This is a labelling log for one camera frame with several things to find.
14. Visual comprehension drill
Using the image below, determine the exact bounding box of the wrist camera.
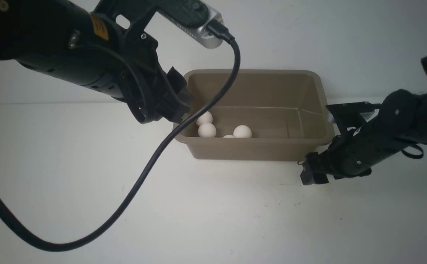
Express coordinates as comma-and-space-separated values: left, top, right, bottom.
326, 102, 382, 134
93, 0, 223, 50

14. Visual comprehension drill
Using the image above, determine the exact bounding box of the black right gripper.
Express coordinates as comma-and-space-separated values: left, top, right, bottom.
300, 126, 386, 186

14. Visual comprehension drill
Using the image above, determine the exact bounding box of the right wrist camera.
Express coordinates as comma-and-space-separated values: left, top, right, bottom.
326, 102, 382, 134

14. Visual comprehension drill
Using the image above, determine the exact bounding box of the black left camera cable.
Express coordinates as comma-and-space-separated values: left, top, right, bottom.
0, 20, 241, 252

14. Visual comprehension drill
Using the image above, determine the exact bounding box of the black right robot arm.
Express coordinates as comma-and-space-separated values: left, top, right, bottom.
300, 56, 427, 186

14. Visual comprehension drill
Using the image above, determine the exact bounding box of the tan plastic storage bin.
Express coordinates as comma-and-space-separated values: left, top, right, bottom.
175, 70, 335, 161

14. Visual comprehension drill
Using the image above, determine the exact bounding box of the white ball with black mark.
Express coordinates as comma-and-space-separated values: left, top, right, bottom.
195, 111, 213, 127

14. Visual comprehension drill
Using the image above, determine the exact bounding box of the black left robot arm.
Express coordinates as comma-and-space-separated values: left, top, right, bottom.
0, 0, 193, 124

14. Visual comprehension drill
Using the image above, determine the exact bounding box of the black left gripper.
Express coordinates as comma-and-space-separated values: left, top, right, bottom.
89, 11, 192, 124

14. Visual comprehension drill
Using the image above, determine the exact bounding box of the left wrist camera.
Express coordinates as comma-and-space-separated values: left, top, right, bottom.
93, 0, 223, 50

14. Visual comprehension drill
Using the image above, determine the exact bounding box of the white ball with red logo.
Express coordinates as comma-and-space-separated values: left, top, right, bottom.
197, 122, 217, 138

